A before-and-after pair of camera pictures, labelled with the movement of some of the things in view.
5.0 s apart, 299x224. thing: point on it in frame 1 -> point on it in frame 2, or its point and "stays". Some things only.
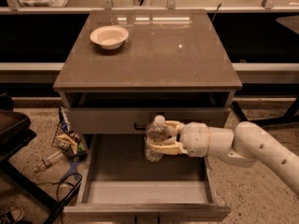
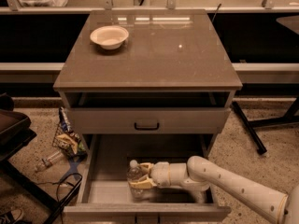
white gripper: x=194 y=139 -> x=160 y=174
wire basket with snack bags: x=66 y=139 stays
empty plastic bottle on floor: x=49 y=161 stays
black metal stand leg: x=290 y=118 stays
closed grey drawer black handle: x=136 y=120 stays
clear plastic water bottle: x=155 y=133 -> x=135 y=173
